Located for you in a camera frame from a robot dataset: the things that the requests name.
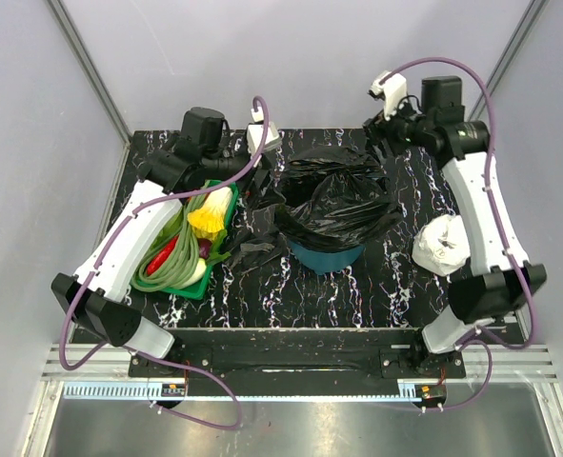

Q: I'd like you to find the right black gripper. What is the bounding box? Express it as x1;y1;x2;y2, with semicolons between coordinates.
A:
363;90;434;166

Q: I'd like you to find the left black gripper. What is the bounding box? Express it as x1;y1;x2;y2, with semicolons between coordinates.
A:
203;142;287;209

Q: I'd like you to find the black trash bag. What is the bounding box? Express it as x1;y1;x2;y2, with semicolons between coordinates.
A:
223;229;286;274
247;146;402;253

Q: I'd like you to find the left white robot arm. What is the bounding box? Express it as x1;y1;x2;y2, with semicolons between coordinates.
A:
51;95;270;376

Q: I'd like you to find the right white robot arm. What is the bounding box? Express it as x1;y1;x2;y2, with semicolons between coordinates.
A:
363;71;547;377

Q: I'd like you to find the teal trash bin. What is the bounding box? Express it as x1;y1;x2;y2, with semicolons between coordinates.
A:
288;240;366;275

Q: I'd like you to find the yellow white napa cabbage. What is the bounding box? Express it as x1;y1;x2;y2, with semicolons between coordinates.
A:
187;187;232;241

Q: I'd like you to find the purple onion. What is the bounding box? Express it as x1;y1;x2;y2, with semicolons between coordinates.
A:
197;238;212;260

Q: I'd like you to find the red chili pepper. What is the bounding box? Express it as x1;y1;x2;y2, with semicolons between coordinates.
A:
146;235;179;276

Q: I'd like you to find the white round vegetable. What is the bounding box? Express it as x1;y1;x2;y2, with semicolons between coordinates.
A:
181;257;208;288

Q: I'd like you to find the green vegetable basket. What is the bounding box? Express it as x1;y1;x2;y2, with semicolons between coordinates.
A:
131;178;242;301

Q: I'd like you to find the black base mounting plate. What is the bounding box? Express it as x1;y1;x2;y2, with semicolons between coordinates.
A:
70;326;468;382

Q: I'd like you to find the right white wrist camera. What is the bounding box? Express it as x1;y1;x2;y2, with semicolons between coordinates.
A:
368;71;408;121

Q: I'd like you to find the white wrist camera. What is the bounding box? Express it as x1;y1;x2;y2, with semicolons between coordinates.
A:
368;71;408;121
246;122;282;156

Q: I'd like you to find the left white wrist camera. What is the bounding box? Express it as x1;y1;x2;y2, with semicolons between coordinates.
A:
246;122;282;156

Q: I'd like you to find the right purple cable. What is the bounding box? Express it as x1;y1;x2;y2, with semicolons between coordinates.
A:
385;56;540;413

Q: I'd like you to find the purple cable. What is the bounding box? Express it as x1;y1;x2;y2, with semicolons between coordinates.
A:
58;95;271;432
385;56;540;413

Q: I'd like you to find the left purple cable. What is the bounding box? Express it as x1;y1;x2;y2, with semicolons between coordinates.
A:
58;95;271;432

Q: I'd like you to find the aluminium frame rail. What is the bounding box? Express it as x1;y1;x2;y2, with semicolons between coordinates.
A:
452;140;560;384

